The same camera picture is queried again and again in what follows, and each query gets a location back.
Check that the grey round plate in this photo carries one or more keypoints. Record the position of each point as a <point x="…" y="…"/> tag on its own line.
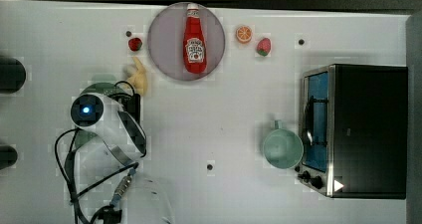
<point x="165" y="41"/>

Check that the black toaster oven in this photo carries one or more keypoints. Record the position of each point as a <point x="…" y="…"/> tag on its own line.
<point x="354" y="128"/>

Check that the small red toy strawberry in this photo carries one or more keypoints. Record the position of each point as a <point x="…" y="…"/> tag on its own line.
<point x="135" y="44"/>

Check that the green plastic strainer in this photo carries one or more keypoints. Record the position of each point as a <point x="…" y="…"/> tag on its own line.
<point x="104" y="84"/>

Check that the toy orange half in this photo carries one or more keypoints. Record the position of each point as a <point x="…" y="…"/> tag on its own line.
<point x="244" y="34"/>

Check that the red ketchup bottle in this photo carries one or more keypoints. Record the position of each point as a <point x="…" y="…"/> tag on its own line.
<point x="194" y="49"/>

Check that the pink toy strawberry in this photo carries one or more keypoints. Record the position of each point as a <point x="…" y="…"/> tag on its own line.
<point x="264" y="47"/>

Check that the black cylinder post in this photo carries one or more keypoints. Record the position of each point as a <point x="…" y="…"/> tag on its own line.
<point x="8" y="156"/>
<point x="12" y="75"/>

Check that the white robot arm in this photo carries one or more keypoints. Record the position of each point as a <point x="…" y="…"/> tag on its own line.
<point x="110" y="149"/>

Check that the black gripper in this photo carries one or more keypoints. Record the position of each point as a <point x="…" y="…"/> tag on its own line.
<point x="131" y="104"/>

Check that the yellow toy banana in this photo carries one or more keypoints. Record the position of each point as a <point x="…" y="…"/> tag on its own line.
<point x="137" y="76"/>

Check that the green mug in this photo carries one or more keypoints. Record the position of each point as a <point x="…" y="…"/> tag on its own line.
<point x="282" y="148"/>

